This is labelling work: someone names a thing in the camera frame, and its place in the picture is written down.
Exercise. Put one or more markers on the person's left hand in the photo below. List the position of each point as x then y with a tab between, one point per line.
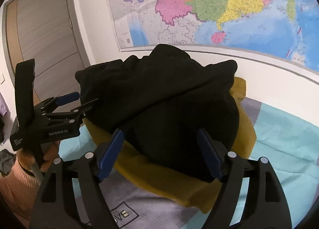
26	158

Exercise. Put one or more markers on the mustard yellow folded garment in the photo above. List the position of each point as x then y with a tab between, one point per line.
182	184

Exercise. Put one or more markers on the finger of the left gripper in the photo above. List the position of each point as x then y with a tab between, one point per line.
75	113
66	99

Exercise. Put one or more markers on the colourful wall map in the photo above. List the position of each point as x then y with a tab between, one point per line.
286	29

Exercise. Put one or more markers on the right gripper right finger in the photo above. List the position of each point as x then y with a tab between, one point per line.
251	195

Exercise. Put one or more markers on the grey wooden door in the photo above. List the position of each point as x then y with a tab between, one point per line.
48	32

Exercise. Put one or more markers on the black coat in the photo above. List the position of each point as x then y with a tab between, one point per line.
163	100

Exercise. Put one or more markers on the left forearm pink sleeve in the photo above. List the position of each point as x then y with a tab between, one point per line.
18	193

